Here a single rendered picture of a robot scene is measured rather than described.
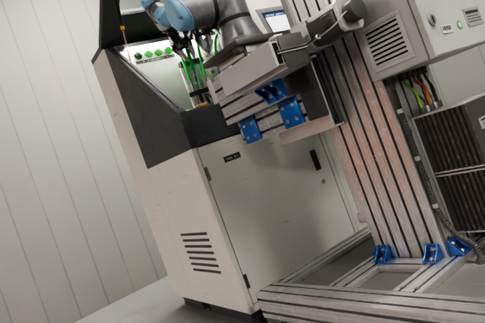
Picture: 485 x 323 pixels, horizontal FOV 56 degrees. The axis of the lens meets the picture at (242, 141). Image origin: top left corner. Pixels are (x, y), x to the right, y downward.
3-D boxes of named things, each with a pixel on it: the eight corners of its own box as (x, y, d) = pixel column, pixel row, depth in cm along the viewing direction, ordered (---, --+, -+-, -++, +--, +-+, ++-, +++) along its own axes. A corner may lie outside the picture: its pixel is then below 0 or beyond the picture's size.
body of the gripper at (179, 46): (177, 56, 199) (162, 35, 191) (173, 47, 206) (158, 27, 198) (192, 46, 199) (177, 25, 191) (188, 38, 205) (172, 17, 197)
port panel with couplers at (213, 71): (220, 95, 257) (201, 44, 258) (217, 96, 260) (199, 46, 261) (238, 90, 264) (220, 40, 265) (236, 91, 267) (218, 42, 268)
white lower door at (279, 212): (253, 304, 185) (196, 148, 187) (250, 303, 187) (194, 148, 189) (359, 241, 219) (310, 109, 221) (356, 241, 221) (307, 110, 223)
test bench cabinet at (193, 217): (256, 331, 184) (190, 149, 186) (198, 313, 233) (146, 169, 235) (369, 259, 221) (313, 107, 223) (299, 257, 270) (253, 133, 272)
